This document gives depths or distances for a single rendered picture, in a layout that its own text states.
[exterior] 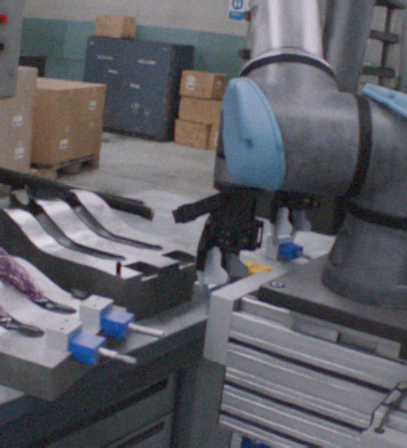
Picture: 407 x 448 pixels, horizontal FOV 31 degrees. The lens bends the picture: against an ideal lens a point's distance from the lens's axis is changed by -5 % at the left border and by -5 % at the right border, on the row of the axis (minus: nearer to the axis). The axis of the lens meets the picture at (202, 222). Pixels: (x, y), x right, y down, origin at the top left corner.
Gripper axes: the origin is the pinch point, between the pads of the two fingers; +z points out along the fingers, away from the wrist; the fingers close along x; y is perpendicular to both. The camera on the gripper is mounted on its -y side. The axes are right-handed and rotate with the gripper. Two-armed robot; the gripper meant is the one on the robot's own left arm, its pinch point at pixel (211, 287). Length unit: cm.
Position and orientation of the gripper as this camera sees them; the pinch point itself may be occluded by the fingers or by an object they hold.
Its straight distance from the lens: 138.1
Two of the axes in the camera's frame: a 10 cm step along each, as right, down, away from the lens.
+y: 8.0, 2.4, -5.6
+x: 6.0, -1.4, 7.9
